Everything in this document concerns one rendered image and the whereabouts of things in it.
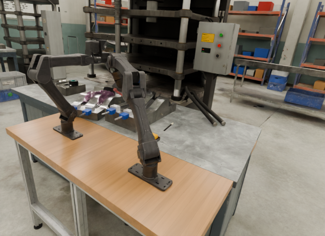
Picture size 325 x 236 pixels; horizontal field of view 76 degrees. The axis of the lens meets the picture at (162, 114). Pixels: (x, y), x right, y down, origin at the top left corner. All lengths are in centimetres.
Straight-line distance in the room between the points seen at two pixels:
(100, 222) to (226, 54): 163
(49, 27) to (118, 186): 479
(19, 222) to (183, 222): 146
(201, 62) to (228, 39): 28
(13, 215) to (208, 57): 198
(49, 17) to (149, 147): 479
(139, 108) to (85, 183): 37
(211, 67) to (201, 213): 132
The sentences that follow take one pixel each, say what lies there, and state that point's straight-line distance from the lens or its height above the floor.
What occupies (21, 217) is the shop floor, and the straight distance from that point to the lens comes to 205.
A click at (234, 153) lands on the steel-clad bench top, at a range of 121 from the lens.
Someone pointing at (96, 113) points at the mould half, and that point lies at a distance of 142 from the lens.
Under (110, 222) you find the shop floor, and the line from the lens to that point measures 184.
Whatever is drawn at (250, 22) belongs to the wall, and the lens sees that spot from 795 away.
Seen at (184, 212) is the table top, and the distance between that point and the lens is 82.
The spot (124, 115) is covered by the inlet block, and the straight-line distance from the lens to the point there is 125.
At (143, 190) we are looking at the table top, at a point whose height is 80.
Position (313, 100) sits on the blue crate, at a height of 39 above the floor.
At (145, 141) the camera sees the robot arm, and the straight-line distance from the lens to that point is 86.
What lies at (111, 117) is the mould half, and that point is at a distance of 138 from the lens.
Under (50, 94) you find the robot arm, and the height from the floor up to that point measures 105.
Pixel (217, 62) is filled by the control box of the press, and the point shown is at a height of 116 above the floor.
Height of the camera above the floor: 139
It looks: 22 degrees down
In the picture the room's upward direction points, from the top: 5 degrees clockwise
